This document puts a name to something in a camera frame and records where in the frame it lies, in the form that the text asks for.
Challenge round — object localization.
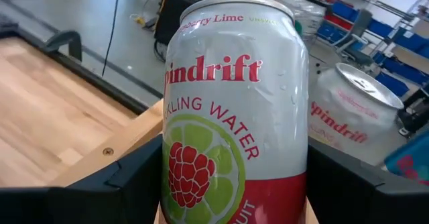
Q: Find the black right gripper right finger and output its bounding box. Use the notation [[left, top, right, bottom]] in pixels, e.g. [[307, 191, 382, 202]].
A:
[[306, 138, 429, 224]]

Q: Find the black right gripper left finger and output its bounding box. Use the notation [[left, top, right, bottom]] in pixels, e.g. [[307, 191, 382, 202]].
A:
[[0, 135, 164, 224]]

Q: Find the blue silver Red Bull can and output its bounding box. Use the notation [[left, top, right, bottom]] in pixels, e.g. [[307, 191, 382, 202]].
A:
[[383, 129, 429, 187]]

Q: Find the red white Spindrift can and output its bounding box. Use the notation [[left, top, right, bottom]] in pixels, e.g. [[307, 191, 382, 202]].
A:
[[307, 62, 405, 167], [160, 0, 310, 224]]

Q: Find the wooden slatted shelf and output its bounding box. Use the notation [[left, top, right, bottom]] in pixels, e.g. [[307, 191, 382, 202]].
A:
[[48, 98, 319, 224]]

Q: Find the blue storage bin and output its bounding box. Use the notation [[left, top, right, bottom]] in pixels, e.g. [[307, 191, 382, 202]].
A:
[[331, 1, 359, 22], [316, 22, 346, 44], [367, 18, 395, 39], [391, 27, 429, 52], [375, 71, 410, 97]]

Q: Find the large black clamp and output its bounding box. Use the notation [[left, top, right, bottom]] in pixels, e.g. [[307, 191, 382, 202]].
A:
[[44, 30, 83, 63]]

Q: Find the grey office chair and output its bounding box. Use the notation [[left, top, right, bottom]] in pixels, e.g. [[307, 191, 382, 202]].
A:
[[334, 9, 375, 67]]

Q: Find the black computer cabinet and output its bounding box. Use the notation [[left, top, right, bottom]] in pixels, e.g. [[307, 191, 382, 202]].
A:
[[154, 0, 198, 46]]

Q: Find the coiled black cable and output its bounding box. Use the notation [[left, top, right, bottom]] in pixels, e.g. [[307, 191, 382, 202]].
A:
[[153, 39, 168, 63]]

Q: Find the long black floor cable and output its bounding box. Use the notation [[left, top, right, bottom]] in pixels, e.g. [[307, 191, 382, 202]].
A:
[[101, 0, 122, 77]]

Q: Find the yellow cable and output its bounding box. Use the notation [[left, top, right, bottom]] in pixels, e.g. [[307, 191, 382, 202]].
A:
[[129, 13, 147, 27]]

